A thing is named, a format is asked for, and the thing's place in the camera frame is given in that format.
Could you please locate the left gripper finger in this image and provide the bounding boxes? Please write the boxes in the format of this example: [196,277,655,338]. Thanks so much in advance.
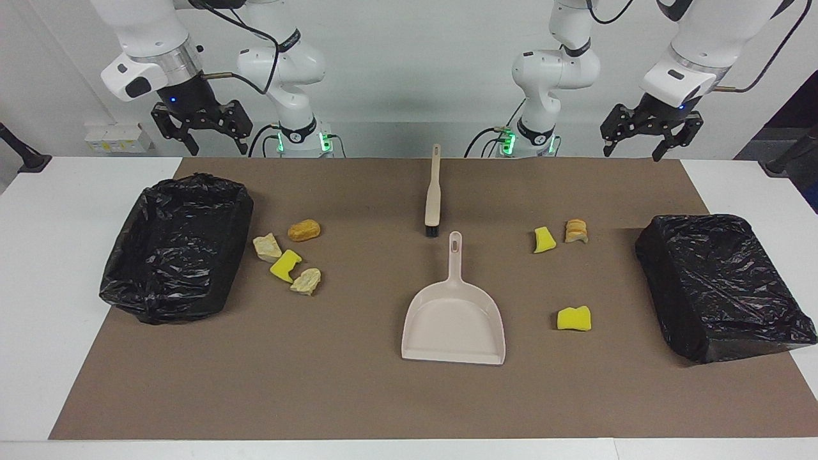
[651,113,704,162]
[600,104,644,158]

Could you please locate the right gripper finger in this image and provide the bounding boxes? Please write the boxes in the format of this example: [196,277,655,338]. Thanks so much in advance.
[220,99,252,155]
[151,102,200,157]

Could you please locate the orange-brown bread roll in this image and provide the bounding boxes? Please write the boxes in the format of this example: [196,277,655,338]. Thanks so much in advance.
[287,219,322,243]

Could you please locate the pale angular cracker chunk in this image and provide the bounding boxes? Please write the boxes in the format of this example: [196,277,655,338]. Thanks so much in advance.
[252,233,282,263]

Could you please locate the notched yellow sponge piece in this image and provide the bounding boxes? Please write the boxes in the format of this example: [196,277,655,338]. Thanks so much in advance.
[269,249,304,284]

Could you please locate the pale rounded cracker chunk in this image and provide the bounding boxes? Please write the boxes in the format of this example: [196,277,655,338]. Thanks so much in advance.
[289,268,323,296]

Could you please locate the beige hand brush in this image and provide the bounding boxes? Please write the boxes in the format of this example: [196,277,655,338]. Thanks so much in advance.
[424,144,442,238]

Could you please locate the large yellow sponge piece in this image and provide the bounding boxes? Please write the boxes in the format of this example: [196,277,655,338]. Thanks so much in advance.
[556,305,592,332]

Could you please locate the beige plastic dustpan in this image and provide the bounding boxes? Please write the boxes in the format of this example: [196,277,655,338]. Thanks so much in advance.
[401,231,506,366]

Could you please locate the black bag lined bin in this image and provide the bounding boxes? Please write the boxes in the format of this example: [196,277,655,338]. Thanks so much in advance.
[99,172,254,325]

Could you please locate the dark background furniture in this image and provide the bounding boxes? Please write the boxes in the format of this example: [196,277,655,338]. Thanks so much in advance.
[735,69,818,215]

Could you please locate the black bag wrapped box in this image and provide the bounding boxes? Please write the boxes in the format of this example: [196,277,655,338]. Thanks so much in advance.
[635,213,818,365]

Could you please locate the brown table mat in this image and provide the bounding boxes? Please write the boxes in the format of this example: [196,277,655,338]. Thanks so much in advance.
[48,157,818,441]

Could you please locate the black right base cable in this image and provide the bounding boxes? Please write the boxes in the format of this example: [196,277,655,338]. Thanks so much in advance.
[248,123,282,158]

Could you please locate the black base cable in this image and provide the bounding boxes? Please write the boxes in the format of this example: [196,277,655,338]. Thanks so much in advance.
[248,123,282,158]
[464,96,513,158]

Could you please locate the white wall box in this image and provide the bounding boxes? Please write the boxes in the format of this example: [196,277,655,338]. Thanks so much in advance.
[84,123,154,154]

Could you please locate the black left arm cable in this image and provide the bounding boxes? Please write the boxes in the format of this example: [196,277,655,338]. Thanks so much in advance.
[713,0,815,94]

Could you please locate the black left base cable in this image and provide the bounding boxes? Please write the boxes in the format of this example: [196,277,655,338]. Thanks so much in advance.
[464,96,513,158]

